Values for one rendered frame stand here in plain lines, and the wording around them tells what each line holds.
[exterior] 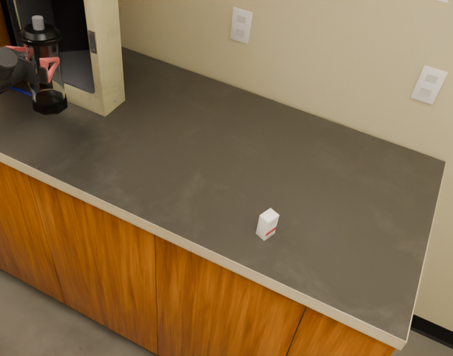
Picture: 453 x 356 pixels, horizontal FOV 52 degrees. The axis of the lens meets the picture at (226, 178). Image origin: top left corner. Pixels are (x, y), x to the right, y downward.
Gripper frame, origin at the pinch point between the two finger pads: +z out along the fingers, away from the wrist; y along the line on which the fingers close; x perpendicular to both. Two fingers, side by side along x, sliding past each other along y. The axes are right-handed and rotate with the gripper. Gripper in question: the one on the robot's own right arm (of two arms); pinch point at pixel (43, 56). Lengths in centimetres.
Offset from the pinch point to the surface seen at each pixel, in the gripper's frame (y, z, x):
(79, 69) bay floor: 6.3, 21.1, 15.4
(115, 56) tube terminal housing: -9.8, 19.3, 5.1
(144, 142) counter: -26.8, 8.7, 24.1
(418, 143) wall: -104, 54, 21
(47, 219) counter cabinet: -3, -12, 52
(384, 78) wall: -87, 53, 2
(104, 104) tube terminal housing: -9.5, 12.9, 19.1
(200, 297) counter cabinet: -60, -13, 54
